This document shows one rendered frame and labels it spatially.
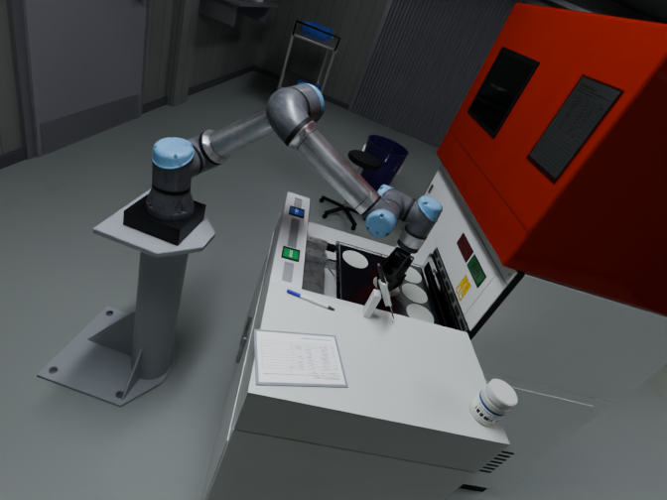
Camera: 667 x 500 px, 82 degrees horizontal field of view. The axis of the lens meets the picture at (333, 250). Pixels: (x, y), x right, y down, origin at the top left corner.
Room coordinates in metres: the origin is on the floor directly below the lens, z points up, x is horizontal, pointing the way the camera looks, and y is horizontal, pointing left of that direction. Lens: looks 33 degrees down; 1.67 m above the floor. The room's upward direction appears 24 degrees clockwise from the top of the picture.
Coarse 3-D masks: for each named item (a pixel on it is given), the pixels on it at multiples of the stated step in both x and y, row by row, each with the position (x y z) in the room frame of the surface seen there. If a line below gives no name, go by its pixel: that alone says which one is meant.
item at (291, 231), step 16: (288, 192) 1.34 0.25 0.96; (288, 208) 1.22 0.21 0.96; (304, 208) 1.27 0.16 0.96; (288, 224) 1.12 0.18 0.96; (304, 224) 1.17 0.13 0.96; (288, 240) 1.04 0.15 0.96; (304, 240) 1.07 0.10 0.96; (272, 256) 1.01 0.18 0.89; (304, 256) 0.99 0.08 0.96; (272, 272) 0.86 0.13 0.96; (288, 272) 0.89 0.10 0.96
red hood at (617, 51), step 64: (512, 64) 1.49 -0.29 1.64; (576, 64) 1.18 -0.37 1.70; (640, 64) 0.98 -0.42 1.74; (512, 128) 1.28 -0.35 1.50; (576, 128) 1.03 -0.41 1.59; (640, 128) 0.96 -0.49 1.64; (512, 192) 1.10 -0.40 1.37; (576, 192) 0.95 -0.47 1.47; (640, 192) 0.99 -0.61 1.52; (512, 256) 0.95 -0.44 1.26; (576, 256) 0.98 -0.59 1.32; (640, 256) 1.02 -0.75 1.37
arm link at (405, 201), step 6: (384, 186) 1.08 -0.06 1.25; (378, 192) 1.06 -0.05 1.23; (384, 192) 1.06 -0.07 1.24; (390, 192) 1.06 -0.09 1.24; (396, 192) 1.07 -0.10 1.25; (402, 192) 1.08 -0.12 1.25; (384, 198) 1.01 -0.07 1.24; (390, 198) 1.01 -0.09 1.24; (396, 198) 1.03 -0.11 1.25; (402, 198) 1.05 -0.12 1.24; (408, 198) 1.06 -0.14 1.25; (414, 198) 1.08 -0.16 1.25; (402, 204) 1.03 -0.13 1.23; (408, 204) 1.05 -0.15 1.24; (402, 210) 1.02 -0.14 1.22; (408, 210) 1.04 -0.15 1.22; (402, 216) 1.04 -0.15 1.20
